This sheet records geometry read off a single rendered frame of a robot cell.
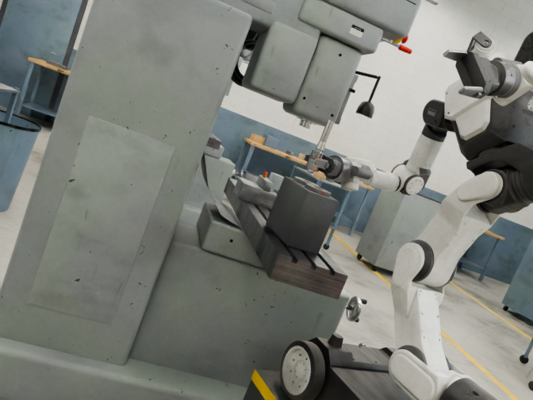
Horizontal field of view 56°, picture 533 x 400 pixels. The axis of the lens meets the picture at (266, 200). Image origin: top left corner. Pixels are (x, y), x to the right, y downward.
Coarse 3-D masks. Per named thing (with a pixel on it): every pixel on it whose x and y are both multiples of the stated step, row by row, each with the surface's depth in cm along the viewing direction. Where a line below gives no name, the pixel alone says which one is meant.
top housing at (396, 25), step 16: (336, 0) 185; (352, 0) 186; (368, 0) 187; (384, 0) 188; (400, 0) 189; (416, 0) 191; (368, 16) 189; (384, 16) 190; (400, 16) 191; (384, 32) 196; (400, 32) 192
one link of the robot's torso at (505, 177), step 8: (512, 168) 152; (504, 176) 150; (504, 184) 149; (512, 184) 148; (504, 192) 149; (512, 192) 148; (488, 200) 153; (496, 200) 151; (504, 200) 151; (512, 200) 149; (520, 200) 149; (488, 208) 156; (496, 208) 154; (504, 208) 154; (512, 208) 153; (520, 208) 153
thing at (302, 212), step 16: (288, 192) 170; (304, 192) 160; (320, 192) 160; (272, 208) 178; (288, 208) 166; (304, 208) 158; (320, 208) 160; (336, 208) 162; (272, 224) 174; (288, 224) 163; (304, 224) 160; (320, 224) 162; (288, 240) 160; (304, 240) 161; (320, 240) 163
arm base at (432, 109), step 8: (432, 104) 187; (440, 104) 183; (424, 112) 191; (432, 112) 186; (440, 112) 182; (424, 120) 190; (432, 120) 186; (440, 120) 183; (448, 120) 183; (440, 128) 184; (448, 128) 184
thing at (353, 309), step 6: (354, 300) 231; (360, 300) 227; (366, 300) 230; (348, 306) 228; (354, 306) 229; (360, 306) 225; (348, 312) 232; (354, 312) 228; (360, 312) 225; (348, 318) 229; (354, 318) 225
